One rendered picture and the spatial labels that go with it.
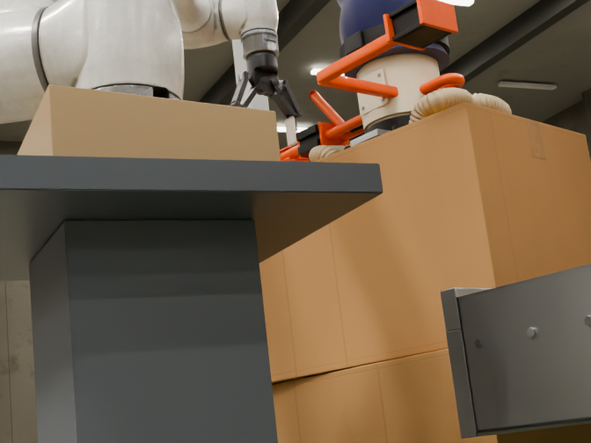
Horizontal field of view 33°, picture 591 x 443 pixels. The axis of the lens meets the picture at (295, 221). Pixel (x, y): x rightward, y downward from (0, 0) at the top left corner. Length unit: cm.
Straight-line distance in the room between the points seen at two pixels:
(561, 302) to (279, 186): 40
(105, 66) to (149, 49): 6
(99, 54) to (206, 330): 41
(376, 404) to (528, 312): 50
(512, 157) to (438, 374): 40
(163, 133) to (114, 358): 28
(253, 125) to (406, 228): 52
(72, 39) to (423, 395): 80
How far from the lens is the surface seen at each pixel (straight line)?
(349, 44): 202
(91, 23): 142
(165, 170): 114
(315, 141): 217
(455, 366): 143
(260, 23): 241
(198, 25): 242
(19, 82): 146
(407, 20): 167
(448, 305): 144
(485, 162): 168
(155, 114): 126
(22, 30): 147
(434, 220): 170
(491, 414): 139
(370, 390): 177
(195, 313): 124
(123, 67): 137
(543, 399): 134
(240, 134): 129
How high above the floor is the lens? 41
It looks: 13 degrees up
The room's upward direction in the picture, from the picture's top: 7 degrees counter-clockwise
